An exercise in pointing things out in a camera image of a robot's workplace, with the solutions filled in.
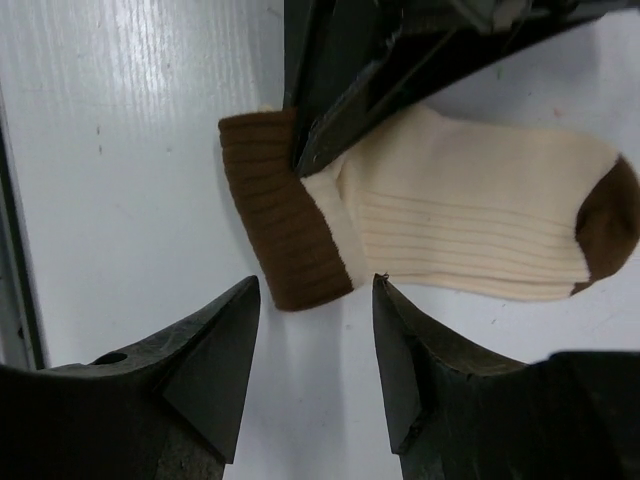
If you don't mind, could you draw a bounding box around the aluminium frame rail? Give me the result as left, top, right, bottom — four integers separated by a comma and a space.
1, 104, 47, 370

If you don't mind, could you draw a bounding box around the cream brown sock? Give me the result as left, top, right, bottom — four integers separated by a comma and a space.
219, 103, 639, 312

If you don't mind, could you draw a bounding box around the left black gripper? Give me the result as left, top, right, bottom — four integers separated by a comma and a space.
283, 0, 639, 176

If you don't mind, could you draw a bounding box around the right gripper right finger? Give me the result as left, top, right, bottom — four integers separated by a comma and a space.
372, 275, 639, 479

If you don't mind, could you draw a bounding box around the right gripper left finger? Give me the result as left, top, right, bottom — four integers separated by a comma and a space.
1, 276, 261, 479

